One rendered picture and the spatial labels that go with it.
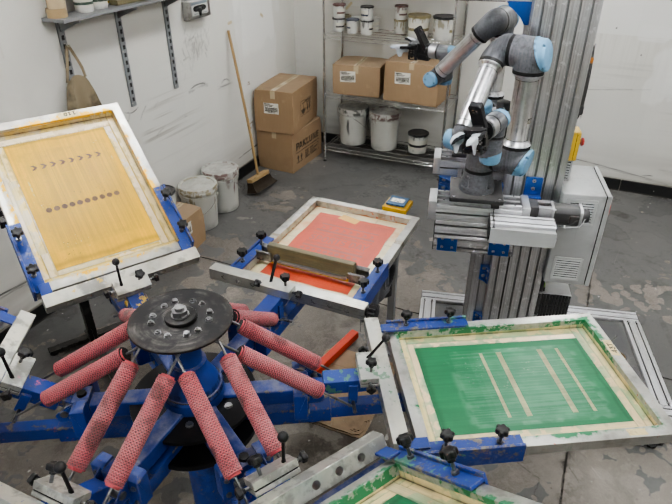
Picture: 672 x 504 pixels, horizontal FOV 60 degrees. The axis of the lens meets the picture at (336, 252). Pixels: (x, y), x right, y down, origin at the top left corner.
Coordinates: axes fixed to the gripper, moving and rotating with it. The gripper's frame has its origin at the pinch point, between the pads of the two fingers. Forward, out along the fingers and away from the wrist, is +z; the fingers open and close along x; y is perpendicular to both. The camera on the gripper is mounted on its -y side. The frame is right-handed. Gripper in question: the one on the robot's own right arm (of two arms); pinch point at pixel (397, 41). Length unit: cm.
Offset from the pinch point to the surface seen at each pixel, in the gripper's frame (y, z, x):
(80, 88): 23, 174, -87
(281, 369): 27, -76, -190
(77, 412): 32, -32, -232
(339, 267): 48, -47, -123
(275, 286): 39, -39, -153
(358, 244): 60, -35, -94
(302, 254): 46, -30, -126
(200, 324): 10, -57, -200
